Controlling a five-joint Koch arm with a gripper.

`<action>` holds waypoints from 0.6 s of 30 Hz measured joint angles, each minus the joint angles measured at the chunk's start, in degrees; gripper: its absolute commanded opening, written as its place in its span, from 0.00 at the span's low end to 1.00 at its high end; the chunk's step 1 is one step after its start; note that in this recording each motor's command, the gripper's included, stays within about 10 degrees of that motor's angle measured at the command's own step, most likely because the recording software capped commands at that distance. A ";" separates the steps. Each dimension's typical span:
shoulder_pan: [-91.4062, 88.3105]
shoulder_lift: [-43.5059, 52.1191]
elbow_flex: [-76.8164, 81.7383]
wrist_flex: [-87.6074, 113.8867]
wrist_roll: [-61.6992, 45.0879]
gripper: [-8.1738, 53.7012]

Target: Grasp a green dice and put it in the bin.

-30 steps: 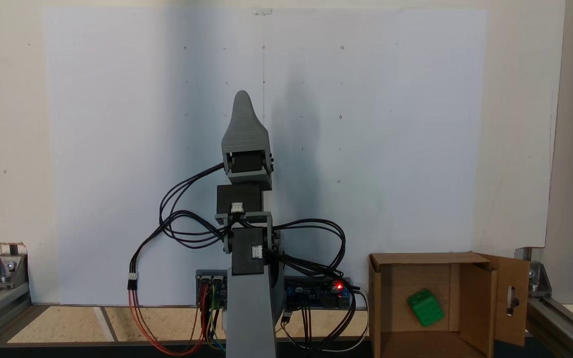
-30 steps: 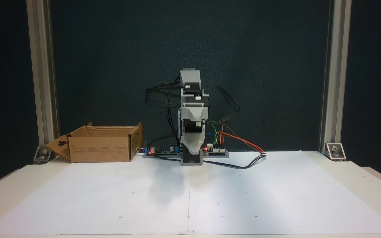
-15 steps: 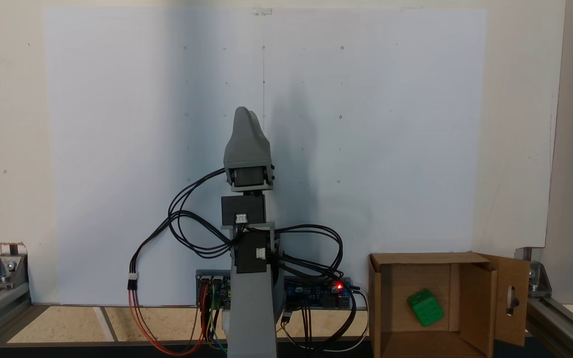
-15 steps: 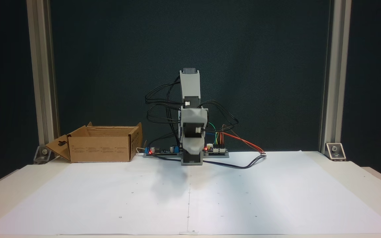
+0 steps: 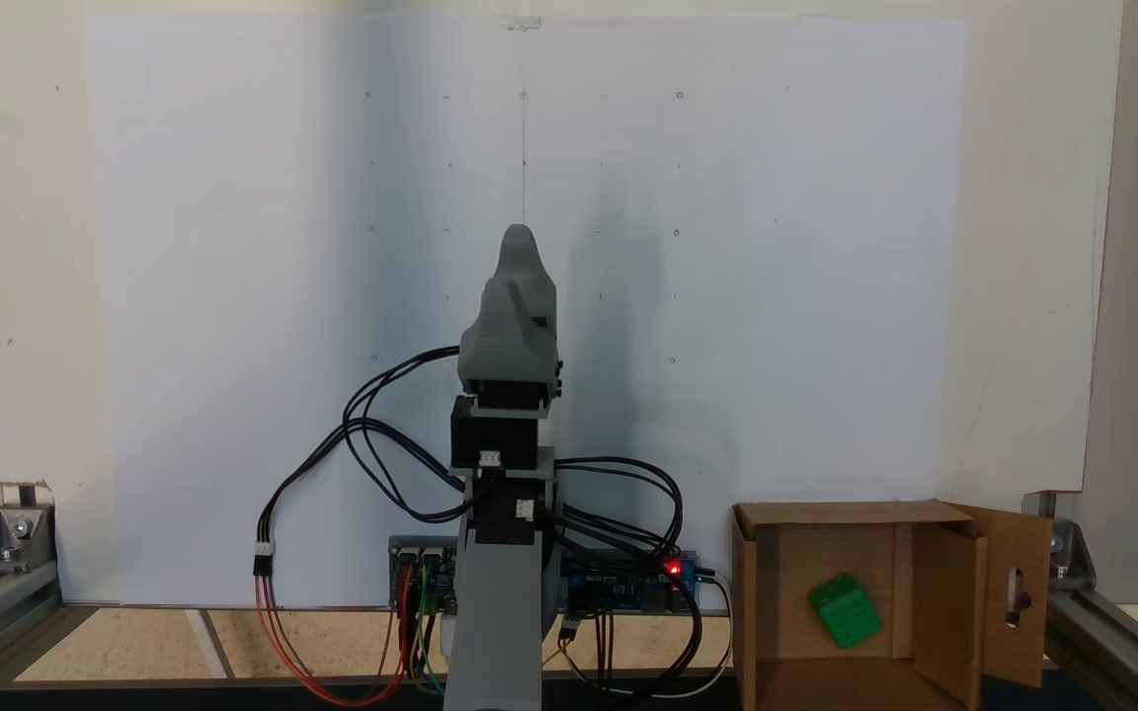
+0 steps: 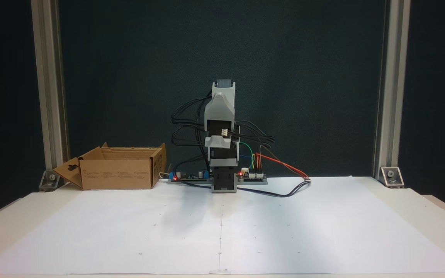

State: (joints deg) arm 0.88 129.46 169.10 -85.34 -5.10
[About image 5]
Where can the green dice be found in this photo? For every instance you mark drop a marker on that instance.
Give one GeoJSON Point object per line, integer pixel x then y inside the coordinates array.
{"type": "Point", "coordinates": [844, 610]}

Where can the circuit board with white connector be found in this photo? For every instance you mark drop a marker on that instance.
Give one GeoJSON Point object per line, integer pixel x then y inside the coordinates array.
{"type": "Point", "coordinates": [426, 568]}

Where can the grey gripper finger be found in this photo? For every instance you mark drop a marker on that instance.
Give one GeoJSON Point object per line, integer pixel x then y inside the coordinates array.
{"type": "Point", "coordinates": [490, 318]}
{"type": "Point", "coordinates": [531, 286]}

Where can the brown cardboard box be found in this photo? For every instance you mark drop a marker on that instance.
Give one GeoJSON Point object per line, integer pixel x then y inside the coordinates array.
{"type": "Point", "coordinates": [826, 553]}

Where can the metal corner bracket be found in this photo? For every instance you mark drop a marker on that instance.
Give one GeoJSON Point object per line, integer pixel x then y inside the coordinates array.
{"type": "Point", "coordinates": [16, 538]}
{"type": "Point", "coordinates": [1068, 553]}

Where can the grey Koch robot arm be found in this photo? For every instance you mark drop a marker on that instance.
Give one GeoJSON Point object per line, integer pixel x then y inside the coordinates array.
{"type": "Point", "coordinates": [495, 632]}

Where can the blue circuit board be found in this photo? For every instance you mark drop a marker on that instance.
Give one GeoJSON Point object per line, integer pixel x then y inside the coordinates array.
{"type": "Point", "coordinates": [628, 588]}

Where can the aluminium frame post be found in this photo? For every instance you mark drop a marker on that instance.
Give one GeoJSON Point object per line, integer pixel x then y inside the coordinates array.
{"type": "Point", "coordinates": [1137, 296]}

